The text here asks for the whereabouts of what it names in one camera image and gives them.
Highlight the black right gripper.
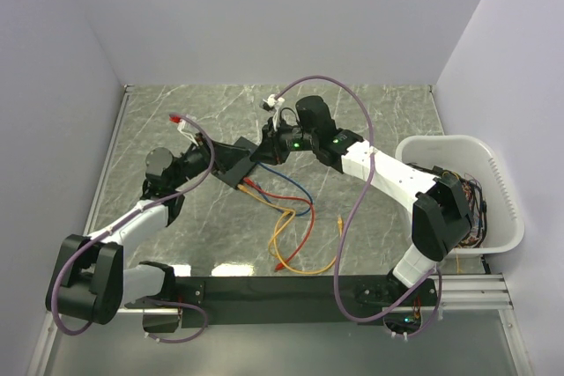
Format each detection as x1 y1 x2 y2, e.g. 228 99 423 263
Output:
250 117 318 166

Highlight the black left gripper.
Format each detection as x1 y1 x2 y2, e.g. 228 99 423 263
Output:
170 131 251 189

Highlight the blue ethernet patch cable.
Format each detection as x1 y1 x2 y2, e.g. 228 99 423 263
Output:
254 160 315 217

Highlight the black network switch box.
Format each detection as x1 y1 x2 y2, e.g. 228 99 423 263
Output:
214 136 257 189

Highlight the yellow ethernet cable loop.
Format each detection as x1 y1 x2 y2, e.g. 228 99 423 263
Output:
268 213 345 274

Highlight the red ethernet patch cable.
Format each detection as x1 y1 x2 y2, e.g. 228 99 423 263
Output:
242 177 316 272

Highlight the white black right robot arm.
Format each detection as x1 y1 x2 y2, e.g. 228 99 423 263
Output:
250 95 473 305

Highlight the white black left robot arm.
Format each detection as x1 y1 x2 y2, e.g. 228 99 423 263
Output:
45 134 256 325

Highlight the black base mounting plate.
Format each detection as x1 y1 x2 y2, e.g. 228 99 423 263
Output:
140 275 437 333

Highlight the white plastic basket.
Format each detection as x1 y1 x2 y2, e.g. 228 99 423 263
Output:
395 135 524 258

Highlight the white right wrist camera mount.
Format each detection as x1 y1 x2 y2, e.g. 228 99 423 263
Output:
261 94 285 130

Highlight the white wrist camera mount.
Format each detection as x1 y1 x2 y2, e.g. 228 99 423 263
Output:
261 94 285 130
169 114 197 144

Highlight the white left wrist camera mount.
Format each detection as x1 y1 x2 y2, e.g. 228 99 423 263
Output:
169 114 197 144

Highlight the tangled cable bundle in basket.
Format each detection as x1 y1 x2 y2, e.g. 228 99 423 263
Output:
407 161 489 248

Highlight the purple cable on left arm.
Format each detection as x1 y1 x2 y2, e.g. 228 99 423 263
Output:
51 112 217 344

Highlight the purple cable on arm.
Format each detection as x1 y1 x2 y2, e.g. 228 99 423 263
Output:
275 74 442 341
51 112 217 344

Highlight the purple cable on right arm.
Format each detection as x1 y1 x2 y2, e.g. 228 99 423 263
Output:
275 74 442 341

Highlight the aluminium front frame rail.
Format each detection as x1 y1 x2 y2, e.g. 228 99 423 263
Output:
117 275 510 313

